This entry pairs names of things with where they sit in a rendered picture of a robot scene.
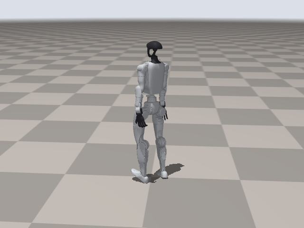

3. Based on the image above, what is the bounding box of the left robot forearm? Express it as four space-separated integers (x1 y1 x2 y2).
135 86 143 114

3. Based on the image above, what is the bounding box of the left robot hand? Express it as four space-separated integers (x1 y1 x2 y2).
135 108 148 128

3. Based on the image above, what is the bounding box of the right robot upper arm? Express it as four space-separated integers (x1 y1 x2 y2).
162 63 169 89

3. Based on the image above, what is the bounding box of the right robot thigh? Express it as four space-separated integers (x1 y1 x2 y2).
152 106 166 147

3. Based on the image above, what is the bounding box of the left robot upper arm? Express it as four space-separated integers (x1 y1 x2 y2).
137 64 148 93

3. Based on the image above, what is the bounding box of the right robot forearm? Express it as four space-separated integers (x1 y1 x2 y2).
159 87 167 106

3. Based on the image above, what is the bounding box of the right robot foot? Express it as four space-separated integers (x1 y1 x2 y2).
156 170 168 178

